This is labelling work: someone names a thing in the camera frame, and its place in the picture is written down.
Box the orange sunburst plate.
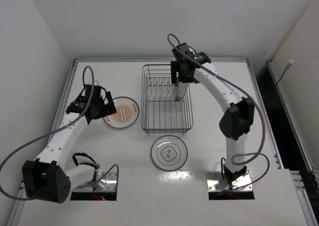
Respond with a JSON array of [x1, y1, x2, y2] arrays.
[[103, 96, 140, 129]]

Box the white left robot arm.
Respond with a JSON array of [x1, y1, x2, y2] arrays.
[[22, 84, 117, 204]]

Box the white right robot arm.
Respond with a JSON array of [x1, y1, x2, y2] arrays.
[[170, 43, 254, 185]]

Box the white plate thin green rim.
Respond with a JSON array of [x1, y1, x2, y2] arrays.
[[151, 135, 188, 172]]

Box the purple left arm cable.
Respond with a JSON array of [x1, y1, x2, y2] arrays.
[[0, 66, 119, 201]]

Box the grey wire dish rack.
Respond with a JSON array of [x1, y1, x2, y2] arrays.
[[141, 64, 193, 134]]

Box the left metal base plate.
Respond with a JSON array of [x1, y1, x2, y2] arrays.
[[72, 171, 118, 193]]

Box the metal base plate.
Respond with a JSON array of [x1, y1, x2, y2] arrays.
[[72, 171, 118, 193], [206, 171, 253, 193]]

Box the black wall cable with plug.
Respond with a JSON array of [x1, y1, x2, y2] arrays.
[[274, 60, 294, 87]]

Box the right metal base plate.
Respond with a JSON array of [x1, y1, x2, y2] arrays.
[[206, 171, 253, 193]]

